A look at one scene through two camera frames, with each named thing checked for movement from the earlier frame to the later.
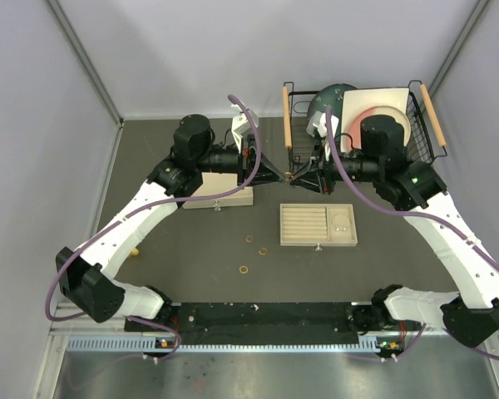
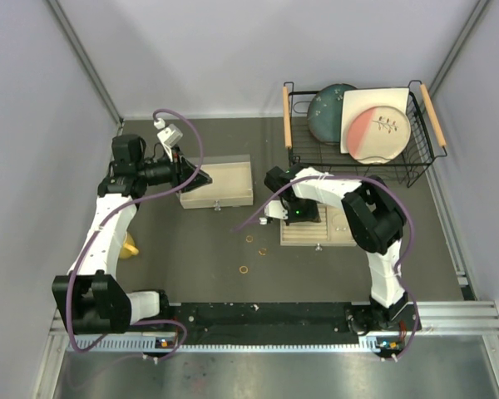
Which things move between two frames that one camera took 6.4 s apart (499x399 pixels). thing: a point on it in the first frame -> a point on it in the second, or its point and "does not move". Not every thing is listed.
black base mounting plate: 266,323 does not move
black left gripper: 265,173 -> 182,169
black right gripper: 310,180 -> 312,216
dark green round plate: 331,96 does not move
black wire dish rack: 299,147 does not move
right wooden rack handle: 442,141 does not move
